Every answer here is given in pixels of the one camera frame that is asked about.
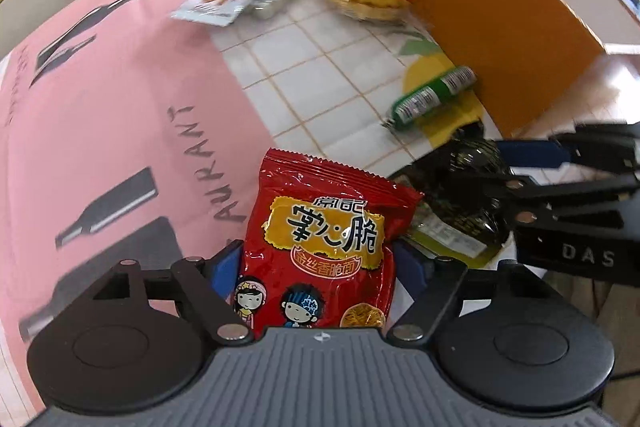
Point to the red noodle snack packet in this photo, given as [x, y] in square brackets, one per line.
[320, 227]

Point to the dark green snack packet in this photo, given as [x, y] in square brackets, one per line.
[470, 157]

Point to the pink and white lemon tablecloth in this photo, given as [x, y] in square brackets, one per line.
[125, 107]

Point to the orange cardboard box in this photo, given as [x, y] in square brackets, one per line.
[475, 7]

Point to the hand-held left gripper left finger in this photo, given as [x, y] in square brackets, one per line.
[227, 272]

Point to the green sausage stick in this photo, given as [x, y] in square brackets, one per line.
[430, 97]

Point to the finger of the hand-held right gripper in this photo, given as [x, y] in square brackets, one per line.
[575, 192]
[530, 154]

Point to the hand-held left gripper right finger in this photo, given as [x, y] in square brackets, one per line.
[410, 272]

